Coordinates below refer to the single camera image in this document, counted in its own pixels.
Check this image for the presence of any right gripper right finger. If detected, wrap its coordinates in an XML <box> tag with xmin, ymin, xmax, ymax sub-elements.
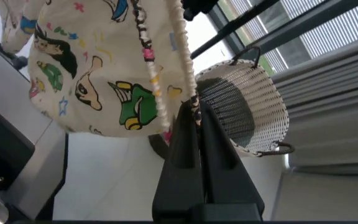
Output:
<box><xmin>198</xmin><ymin>99</ymin><xmax>265</xmax><ymax>222</ymax></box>

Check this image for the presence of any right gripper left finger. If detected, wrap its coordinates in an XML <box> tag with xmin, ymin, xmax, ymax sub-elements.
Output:
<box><xmin>152</xmin><ymin>100</ymin><xmax>205</xmax><ymax>222</ymax></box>

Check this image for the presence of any cream printed garment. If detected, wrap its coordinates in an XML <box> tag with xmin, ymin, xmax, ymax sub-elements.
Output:
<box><xmin>0</xmin><ymin>0</ymin><xmax>203</xmax><ymax>146</ymax></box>

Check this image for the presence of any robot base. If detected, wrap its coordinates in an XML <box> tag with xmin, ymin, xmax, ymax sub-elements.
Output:
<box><xmin>0</xmin><ymin>29</ymin><xmax>70</xmax><ymax>223</ymax></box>

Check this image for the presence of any white laundry basket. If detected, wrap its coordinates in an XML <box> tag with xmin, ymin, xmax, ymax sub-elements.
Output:
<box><xmin>149</xmin><ymin>45</ymin><xmax>295</xmax><ymax>159</ymax></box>

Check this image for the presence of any black clothes rack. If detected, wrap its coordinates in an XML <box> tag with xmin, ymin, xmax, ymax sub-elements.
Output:
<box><xmin>190</xmin><ymin>0</ymin><xmax>281</xmax><ymax>60</ymax></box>

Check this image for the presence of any beige curtain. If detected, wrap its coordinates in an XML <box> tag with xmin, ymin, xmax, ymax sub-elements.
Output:
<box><xmin>270</xmin><ymin>32</ymin><xmax>358</xmax><ymax>175</ymax></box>

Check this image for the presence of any window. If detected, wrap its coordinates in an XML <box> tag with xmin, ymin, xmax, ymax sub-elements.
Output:
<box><xmin>206</xmin><ymin>0</ymin><xmax>358</xmax><ymax>77</ymax></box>

